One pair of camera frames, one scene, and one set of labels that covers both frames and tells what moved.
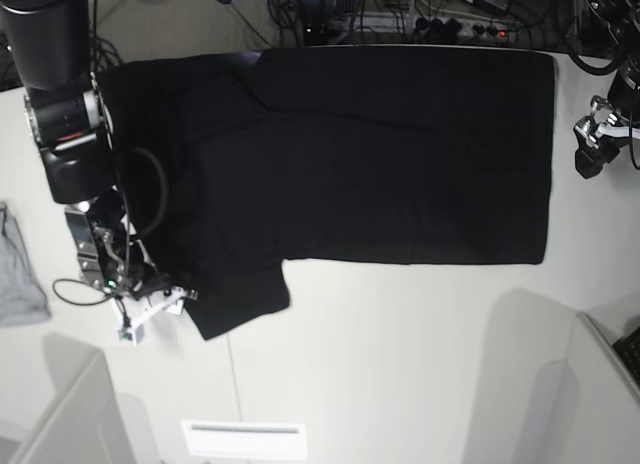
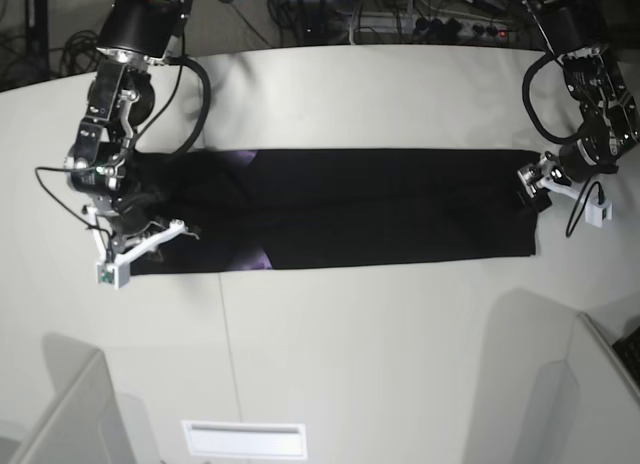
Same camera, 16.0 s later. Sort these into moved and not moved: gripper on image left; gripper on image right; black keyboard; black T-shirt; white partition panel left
Moved: black T-shirt; gripper on image right; gripper on image left
Not moved: white partition panel left; black keyboard
